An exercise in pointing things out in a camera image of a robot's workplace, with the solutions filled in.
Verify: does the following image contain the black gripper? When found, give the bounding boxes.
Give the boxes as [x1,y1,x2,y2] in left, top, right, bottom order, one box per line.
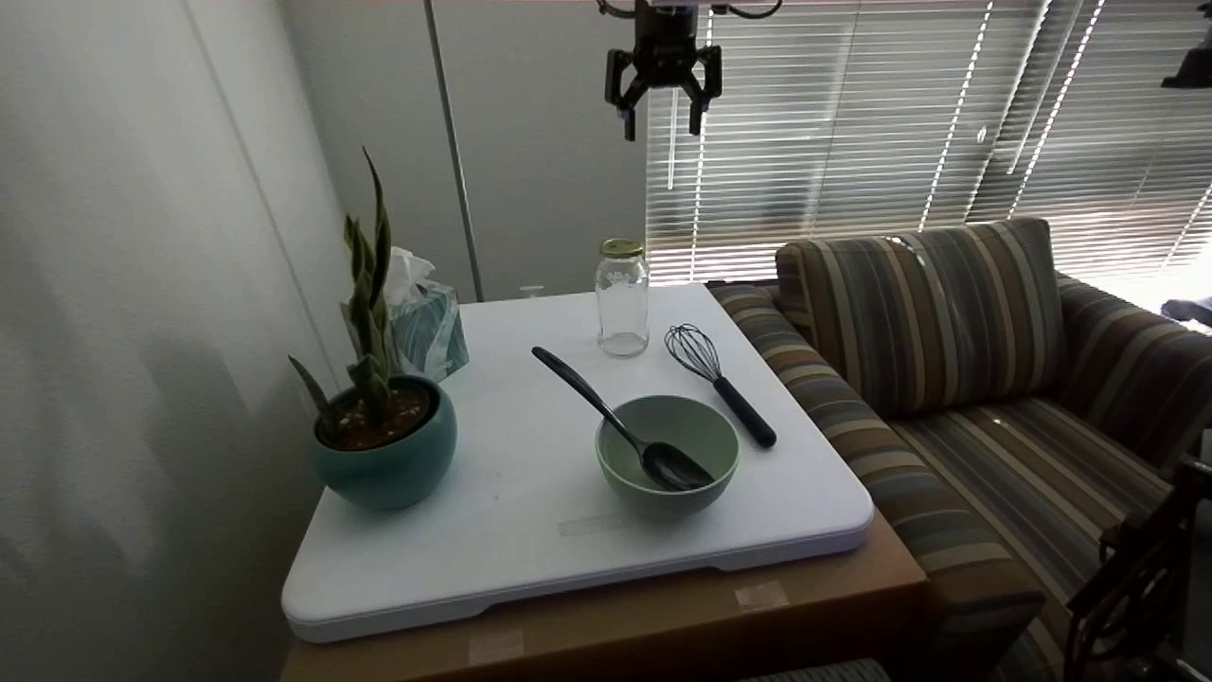
[601,3,729,145]

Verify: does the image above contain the green jar lid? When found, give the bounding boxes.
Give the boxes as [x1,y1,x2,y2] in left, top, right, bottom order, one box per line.
[594,236,653,264]

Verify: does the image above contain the clear glass jar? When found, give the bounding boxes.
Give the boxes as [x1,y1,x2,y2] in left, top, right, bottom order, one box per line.
[594,246,656,365]

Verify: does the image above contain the white window blinds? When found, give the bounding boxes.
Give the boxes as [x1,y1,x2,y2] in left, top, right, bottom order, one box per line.
[643,0,1212,315]

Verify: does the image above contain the black serving spoon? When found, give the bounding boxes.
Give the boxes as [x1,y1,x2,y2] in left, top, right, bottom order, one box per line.
[527,340,720,496]

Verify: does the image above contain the teal tissue box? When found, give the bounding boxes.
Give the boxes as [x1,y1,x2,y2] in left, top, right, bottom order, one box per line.
[378,243,475,384]

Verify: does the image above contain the striped back cushion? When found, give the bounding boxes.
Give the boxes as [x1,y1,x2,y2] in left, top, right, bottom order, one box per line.
[774,217,1070,423]

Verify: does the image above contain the green snake plant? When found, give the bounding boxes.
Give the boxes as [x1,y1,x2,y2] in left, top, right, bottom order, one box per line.
[283,145,404,436]

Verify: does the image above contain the pale green bowl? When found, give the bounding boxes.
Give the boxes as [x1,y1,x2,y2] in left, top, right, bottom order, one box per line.
[591,390,748,515]

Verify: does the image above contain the white plastic board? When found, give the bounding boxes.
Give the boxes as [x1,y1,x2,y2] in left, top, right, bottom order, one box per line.
[276,282,878,647]

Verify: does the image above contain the teal plant pot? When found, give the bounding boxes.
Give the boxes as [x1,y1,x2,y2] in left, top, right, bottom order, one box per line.
[308,370,464,515]

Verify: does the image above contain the striped sofa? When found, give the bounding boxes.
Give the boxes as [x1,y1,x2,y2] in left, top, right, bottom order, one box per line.
[706,217,1212,682]

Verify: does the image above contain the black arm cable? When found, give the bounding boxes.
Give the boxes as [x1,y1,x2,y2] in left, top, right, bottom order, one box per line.
[594,0,788,24]

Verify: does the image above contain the wire whisk with black handle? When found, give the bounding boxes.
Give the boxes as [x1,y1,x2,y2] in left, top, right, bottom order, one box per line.
[663,317,782,455]

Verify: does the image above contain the black mounted camera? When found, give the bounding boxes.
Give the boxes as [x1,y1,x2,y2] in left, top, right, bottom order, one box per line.
[1161,0,1212,96]

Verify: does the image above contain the black equipment frame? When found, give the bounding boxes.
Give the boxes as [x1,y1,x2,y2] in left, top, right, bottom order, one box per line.
[1060,446,1212,682]

